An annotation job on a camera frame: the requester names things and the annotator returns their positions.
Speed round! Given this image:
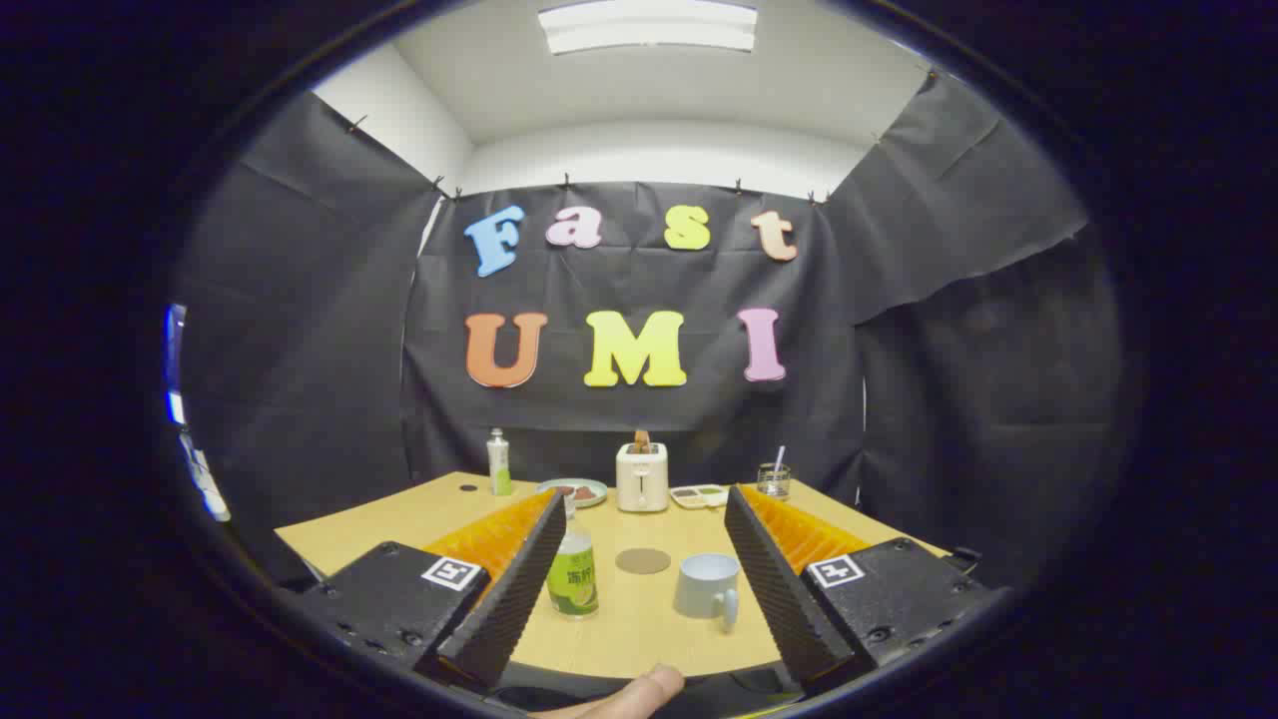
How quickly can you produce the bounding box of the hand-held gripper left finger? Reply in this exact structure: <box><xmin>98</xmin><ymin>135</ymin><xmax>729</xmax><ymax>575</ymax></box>
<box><xmin>290</xmin><ymin>487</ymin><xmax>568</xmax><ymax>690</ymax></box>

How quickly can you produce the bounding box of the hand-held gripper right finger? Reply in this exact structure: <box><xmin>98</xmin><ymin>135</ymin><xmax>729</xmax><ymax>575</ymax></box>
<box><xmin>723</xmin><ymin>484</ymin><xmax>999</xmax><ymax>692</ymax></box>

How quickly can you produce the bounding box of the green label juice bottle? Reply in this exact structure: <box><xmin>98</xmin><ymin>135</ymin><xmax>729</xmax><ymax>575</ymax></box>
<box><xmin>545</xmin><ymin>494</ymin><xmax>601</xmax><ymax>620</ymax></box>

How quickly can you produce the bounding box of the light blue cup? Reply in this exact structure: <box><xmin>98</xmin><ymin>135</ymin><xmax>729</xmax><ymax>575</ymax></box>
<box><xmin>673</xmin><ymin>553</ymin><xmax>742</xmax><ymax>634</ymax></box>

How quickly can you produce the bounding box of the small white green bottle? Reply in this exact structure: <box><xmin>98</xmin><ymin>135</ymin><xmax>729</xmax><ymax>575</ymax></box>
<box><xmin>486</xmin><ymin>428</ymin><xmax>513</xmax><ymax>497</ymax></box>

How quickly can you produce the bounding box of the pale green plate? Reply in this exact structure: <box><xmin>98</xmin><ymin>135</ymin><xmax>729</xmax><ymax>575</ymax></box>
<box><xmin>536</xmin><ymin>478</ymin><xmax>609</xmax><ymax>509</ymax></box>

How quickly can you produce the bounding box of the wooden table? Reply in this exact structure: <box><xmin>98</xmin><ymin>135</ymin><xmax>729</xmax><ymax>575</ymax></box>
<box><xmin>275</xmin><ymin>471</ymin><xmax>950</xmax><ymax>680</ymax></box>

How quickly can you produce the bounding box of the cream toaster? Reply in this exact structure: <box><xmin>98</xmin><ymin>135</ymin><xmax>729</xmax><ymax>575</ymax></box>
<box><xmin>615</xmin><ymin>442</ymin><xmax>670</xmax><ymax>514</ymax></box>

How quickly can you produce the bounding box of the black backdrop cloth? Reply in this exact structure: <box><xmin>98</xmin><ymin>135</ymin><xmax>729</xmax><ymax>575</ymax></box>
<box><xmin>170</xmin><ymin>70</ymin><xmax>1124</xmax><ymax>590</ymax></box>

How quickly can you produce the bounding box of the ceiling light panel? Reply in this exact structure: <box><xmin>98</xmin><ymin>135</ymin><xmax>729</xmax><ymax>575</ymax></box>
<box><xmin>537</xmin><ymin>0</ymin><xmax>760</xmax><ymax>55</ymax></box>

